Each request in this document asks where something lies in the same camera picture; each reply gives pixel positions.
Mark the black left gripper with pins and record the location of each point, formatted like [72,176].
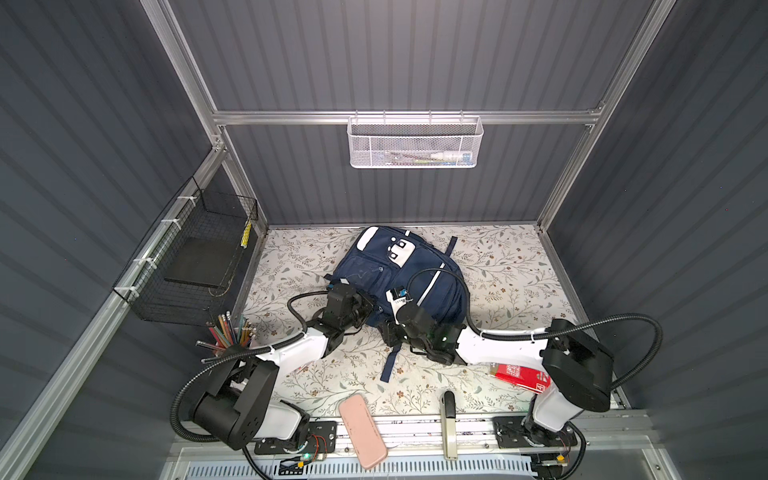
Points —
[367,306]

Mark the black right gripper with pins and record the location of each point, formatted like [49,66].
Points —
[387,332]

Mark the navy blue student backpack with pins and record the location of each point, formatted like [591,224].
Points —
[384,259]

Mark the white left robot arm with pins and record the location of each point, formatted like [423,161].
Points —
[230,400]

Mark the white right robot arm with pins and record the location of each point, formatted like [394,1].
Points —
[579,367]

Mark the floral table mat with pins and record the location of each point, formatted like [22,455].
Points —
[512,284]

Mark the coloured pencils cup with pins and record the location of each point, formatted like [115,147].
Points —
[230,335]

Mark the yellow ruler in basket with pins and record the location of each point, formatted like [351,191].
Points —
[246,234]

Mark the red card box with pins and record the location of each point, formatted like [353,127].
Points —
[523,377]

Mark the black notebook in basket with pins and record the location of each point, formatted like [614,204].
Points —
[202,262]

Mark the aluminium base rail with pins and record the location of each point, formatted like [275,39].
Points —
[475,434]

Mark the black wire wall basket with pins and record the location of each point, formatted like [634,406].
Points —
[204,213]

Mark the white wire mesh basket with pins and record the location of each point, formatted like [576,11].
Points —
[414,141]

